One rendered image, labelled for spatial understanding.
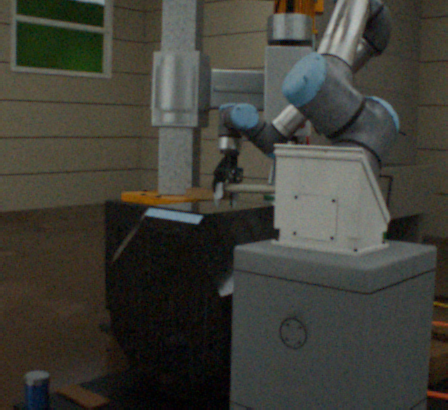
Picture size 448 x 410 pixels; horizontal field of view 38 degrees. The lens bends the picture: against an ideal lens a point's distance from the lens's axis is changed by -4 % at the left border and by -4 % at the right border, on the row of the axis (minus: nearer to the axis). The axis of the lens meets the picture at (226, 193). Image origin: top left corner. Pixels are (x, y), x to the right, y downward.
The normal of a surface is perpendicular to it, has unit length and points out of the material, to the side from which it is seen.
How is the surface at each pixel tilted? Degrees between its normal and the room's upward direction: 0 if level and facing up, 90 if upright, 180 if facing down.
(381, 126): 71
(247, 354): 90
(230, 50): 90
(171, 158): 90
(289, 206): 90
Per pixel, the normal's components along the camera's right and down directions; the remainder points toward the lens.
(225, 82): 0.25, 0.10
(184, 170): -0.19, 0.09
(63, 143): 0.76, 0.08
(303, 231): -0.63, 0.06
